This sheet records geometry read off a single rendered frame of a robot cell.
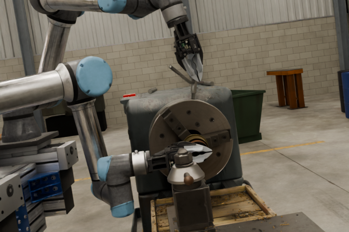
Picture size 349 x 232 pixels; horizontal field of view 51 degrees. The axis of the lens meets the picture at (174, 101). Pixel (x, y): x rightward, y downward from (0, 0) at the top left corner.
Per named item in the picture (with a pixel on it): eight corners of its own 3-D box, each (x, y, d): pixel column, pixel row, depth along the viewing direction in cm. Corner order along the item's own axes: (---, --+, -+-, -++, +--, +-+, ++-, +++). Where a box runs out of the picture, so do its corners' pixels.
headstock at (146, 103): (135, 162, 210) (125, 95, 207) (217, 149, 214) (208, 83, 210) (132, 195, 151) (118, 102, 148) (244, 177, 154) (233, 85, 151)
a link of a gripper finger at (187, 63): (192, 85, 118) (182, 58, 117) (190, 84, 124) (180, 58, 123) (201, 81, 118) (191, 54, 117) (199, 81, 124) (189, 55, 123)
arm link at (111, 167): (102, 180, 120) (98, 154, 119) (135, 175, 120) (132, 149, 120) (98, 187, 112) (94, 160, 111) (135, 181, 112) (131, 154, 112)
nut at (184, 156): (174, 163, 79) (172, 148, 79) (192, 161, 79) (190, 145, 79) (175, 168, 75) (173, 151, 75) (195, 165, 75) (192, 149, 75)
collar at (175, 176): (166, 176, 81) (164, 163, 81) (201, 171, 82) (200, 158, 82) (169, 187, 73) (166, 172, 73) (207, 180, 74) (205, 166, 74)
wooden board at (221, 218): (151, 210, 131) (150, 200, 131) (249, 194, 134) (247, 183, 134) (153, 250, 102) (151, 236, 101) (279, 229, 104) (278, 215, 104)
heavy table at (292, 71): (269, 105, 1083) (265, 71, 1075) (283, 102, 1086) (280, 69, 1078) (291, 109, 923) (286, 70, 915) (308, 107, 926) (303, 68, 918)
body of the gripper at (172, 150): (187, 172, 112) (148, 178, 112) (185, 165, 121) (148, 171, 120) (184, 147, 112) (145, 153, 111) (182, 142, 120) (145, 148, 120)
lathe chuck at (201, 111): (146, 175, 144) (151, 95, 142) (224, 179, 147) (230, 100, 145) (146, 182, 135) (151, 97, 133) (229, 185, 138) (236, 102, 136)
